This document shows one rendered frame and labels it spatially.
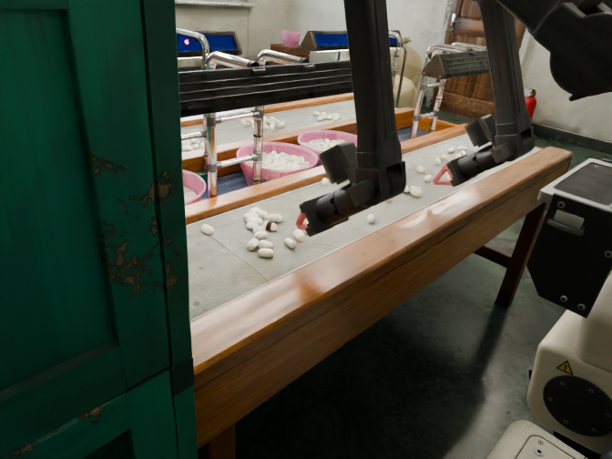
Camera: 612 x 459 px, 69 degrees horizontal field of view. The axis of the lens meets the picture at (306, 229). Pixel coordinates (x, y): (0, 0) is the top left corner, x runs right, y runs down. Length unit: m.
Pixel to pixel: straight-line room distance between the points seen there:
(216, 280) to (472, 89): 5.24
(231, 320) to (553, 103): 5.16
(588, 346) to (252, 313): 0.53
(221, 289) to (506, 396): 1.30
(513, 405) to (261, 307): 1.27
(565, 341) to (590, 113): 4.83
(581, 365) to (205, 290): 0.64
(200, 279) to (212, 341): 0.21
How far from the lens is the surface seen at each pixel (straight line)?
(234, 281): 0.91
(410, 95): 4.34
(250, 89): 0.95
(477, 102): 5.91
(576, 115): 5.62
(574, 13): 0.55
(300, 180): 1.32
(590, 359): 0.82
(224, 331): 0.76
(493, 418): 1.82
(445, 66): 1.58
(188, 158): 1.46
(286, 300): 0.83
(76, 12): 0.41
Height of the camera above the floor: 1.27
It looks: 29 degrees down
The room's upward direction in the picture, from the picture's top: 5 degrees clockwise
